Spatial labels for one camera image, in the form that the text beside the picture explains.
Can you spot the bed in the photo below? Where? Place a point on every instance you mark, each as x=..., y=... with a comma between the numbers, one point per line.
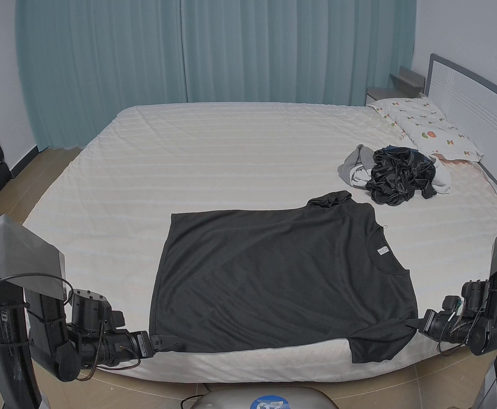
x=231, y=156

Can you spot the grey bedside table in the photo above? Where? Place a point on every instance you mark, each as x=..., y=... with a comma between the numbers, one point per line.
x=380, y=94

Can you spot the black T-shirt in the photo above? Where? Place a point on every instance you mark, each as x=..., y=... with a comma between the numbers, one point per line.
x=274, y=279

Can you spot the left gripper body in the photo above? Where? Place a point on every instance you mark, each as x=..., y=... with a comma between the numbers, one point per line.
x=127, y=345

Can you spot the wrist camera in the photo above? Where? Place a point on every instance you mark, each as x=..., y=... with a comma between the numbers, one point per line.
x=118, y=320
x=451, y=305

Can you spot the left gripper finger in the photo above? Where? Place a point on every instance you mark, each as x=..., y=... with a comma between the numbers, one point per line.
x=161, y=344

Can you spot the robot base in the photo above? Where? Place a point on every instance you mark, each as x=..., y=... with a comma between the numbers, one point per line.
x=231, y=401

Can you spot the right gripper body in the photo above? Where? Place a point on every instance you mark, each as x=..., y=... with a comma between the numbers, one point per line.
x=434, y=324

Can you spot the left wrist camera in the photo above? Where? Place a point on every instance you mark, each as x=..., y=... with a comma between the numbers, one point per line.
x=118, y=320

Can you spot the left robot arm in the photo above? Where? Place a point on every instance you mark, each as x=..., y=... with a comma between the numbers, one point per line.
x=18, y=245

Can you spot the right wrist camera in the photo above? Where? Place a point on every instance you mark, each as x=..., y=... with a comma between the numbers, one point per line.
x=451, y=305

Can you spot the pile of clothes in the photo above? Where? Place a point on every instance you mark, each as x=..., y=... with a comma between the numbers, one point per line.
x=397, y=177

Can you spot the white printed pillow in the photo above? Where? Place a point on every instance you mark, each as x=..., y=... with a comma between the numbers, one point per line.
x=423, y=122

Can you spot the blue-green curtain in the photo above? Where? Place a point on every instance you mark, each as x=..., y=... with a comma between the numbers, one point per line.
x=103, y=58
x=295, y=36

